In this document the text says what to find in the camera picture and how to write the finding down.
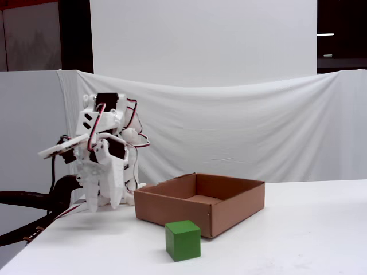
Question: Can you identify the white backdrop screen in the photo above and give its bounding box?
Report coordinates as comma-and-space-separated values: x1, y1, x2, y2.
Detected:
89, 0, 318, 87

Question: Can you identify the black slanted bar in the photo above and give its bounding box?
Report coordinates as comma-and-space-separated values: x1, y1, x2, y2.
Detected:
0, 213, 58, 248

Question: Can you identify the red white servo cable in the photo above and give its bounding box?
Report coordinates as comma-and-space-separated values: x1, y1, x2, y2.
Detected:
87, 103, 107, 152
124, 98, 151, 150
53, 199, 87, 221

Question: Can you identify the brown cardboard box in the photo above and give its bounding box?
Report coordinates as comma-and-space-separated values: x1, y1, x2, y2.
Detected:
133, 172, 266, 239

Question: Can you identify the green cube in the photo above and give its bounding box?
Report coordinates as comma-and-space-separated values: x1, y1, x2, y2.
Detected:
165, 219, 201, 262

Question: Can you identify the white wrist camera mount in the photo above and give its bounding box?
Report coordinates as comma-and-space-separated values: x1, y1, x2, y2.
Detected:
38, 133, 89, 164

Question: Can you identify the white draped cloth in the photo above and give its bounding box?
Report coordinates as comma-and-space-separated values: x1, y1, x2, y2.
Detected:
56, 68, 367, 184

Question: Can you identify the brown cabinet door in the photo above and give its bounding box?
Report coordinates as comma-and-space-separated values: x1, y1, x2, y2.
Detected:
0, 0, 63, 72

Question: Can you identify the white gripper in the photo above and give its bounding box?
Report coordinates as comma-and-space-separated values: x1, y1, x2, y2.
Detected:
75, 137, 130, 213

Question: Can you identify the white partition panel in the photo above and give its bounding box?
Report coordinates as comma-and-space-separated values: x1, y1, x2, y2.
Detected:
0, 70, 71, 201

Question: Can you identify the black camera cable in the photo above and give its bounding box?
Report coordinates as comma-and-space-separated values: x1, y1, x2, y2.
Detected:
49, 136, 72, 198

